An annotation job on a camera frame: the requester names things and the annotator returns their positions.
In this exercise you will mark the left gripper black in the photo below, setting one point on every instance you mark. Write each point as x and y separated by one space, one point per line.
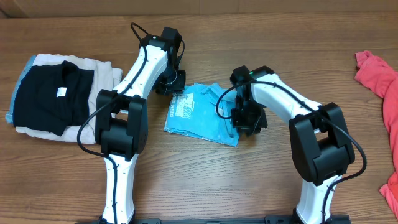
178 87

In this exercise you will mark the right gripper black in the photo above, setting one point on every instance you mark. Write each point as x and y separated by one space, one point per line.
239 124

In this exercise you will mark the light blue t-shirt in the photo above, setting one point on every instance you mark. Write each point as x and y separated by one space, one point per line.
200 112

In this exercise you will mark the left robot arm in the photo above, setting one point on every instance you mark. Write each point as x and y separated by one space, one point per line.
121 127

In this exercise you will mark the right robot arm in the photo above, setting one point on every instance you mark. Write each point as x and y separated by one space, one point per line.
321 150

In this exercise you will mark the black folded garment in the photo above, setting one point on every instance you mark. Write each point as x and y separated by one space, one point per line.
53 97

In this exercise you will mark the red garment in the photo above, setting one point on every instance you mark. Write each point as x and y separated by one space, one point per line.
375 74

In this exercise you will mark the folded blue jeans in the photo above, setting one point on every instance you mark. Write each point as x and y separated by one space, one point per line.
9 114

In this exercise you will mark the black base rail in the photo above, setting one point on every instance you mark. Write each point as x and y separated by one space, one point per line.
211 221

